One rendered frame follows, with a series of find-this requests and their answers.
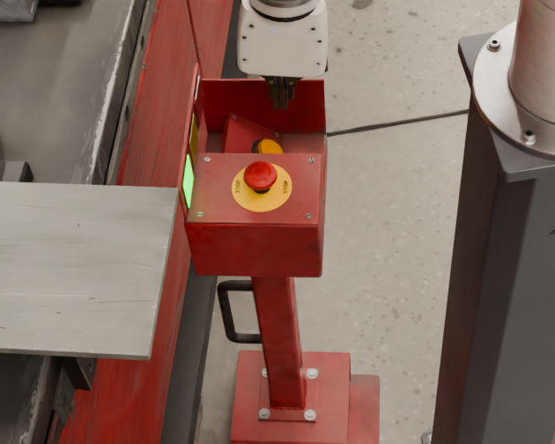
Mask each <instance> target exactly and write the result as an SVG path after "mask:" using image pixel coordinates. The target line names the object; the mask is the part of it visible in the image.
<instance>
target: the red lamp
mask: <svg viewBox="0 0 555 444"><path fill-rule="evenodd" d="M195 104H196V112H197V117H198V121H199V126H201V120H202V112H203V106H204V94H203V89H202V85H201V79H200V75H199V76H198V82H197V89H196V100H195Z"/></svg>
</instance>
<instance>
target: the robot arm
mask: <svg viewBox="0 0 555 444"><path fill-rule="evenodd" d="M327 52H328V17H327V8H326V3H325V0H242V1H241V5H240V13H239V20H238V34H237V57H236V66H237V67H238V68H239V69H240V70H241V71H243V72H246V73H249V74H255V75H259V76H261V77H262V78H264V79H265V81H266V85H268V86H269V99H274V109H279V108H280V97H281V108H282V109H284V110H287V100H293V93H294V86H296V84H297V82H298V81H299V80H301V79H303V78H312V77H317V76H320V75H321V74H323V72H326V71H328V66H329V62H328V58H327ZM281 77H283V79H282V95H281ZM472 93H473V98H474V101H475V104H476V106H477V110H478V112H479V113H480V115H481V116H482V118H483V119H484V120H485V122H486V123H487V125H488V126H489V127H490V128H491V129H492V130H493V131H494V132H495V133H496V134H497V135H498V136H499V137H500V138H502V139H503V140H505V141H506V142H507V143H509V144H510V145H512V146H513V147H515V148H517V149H519V150H521V151H523V152H526V153H528V154H530V155H533V156H536V157H538V158H541V159H547V160H551V161H555V0H520V4H519V10H518V16H517V21H515V22H513V23H511V24H509V25H508V26H505V27H503V28H502V29H500V30H499V31H498V32H497V33H496V34H494V35H493V36H492V37H491V38H490V39H489V40H488V41H487V42H486V44H485V45H484V46H483V47H482V48H481V50H480V52H479V54H478V56H477V59H476V61H475V64H474V68H473V72H472Z"/></svg>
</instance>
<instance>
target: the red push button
mask: <svg viewBox="0 0 555 444"><path fill-rule="evenodd" d="M277 177H278V174H277V171H276V169H275V167H274V166H273V165H272V164H270V163H268V162H264V161H258V162H255V163H252V164H251V165H249V166H248V167H247V168H246V170H245V172H244V175H243V179H244V182H245V183H246V184H247V185H248V186H249V187H250V188H252V189H253V190H254V192H255V193H257V194H265V193H267V192H269V191H270V187H271V186H272V185H273V184H274V183H275V182H276V180H277Z"/></svg>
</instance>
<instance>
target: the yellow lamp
mask: <svg viewBox="0 0 555 444"><path fill-rule="evenodd" d="M198 139H199V136H198V131H197V126H196V118H195V115H194V114H193V120H192V126H191V132H190V139H189V145H190V150H191V154H192V159H193V162H194V166H195V165H196V153H197V146H198Z"/></svg>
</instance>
